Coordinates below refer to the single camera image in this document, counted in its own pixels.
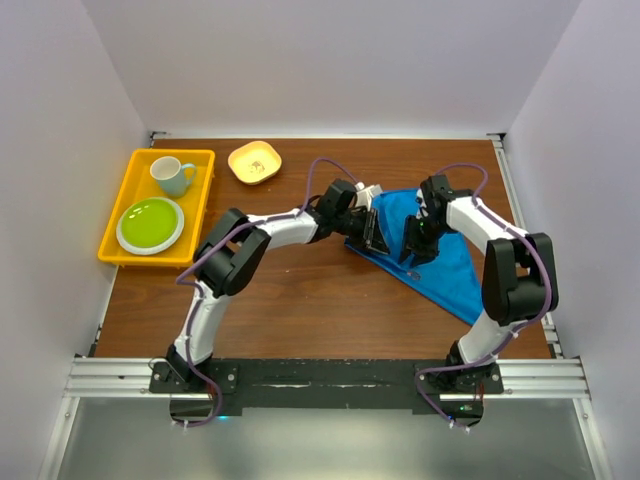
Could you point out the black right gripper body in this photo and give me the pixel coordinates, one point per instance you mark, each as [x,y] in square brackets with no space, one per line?
[422,234]

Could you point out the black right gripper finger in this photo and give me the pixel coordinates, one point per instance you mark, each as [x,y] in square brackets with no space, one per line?
[421,259]
[404,254]

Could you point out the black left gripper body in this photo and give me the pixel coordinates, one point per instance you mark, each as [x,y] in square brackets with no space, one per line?
[352,225]

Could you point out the blue cloth napkin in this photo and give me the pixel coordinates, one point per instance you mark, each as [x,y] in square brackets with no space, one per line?
[450,281]

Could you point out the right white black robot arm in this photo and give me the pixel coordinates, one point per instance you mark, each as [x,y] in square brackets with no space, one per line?
[519,284]

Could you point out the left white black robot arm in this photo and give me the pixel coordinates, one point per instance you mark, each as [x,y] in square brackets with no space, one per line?
[225,263]

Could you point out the yellow square bowl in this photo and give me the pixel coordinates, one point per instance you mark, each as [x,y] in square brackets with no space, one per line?
[254,162]

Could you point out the light blue ceramic mug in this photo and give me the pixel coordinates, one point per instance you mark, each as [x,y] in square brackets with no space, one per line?
[172,176]

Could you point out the green plate white rim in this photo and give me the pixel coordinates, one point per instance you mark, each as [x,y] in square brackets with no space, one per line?
[150,226]

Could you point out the yellow plastic tray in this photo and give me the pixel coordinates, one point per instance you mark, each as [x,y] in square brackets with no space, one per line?
[138,185]

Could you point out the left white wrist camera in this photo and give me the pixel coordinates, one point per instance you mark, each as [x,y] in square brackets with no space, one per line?
[366,194]

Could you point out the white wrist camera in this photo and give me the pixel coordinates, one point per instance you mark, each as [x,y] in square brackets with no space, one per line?
[423,211]
[366,194]

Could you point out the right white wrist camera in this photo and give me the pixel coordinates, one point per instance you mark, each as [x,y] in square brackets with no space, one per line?
[423,211]

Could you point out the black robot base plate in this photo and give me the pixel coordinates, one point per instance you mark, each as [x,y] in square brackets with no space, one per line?
[372,384]

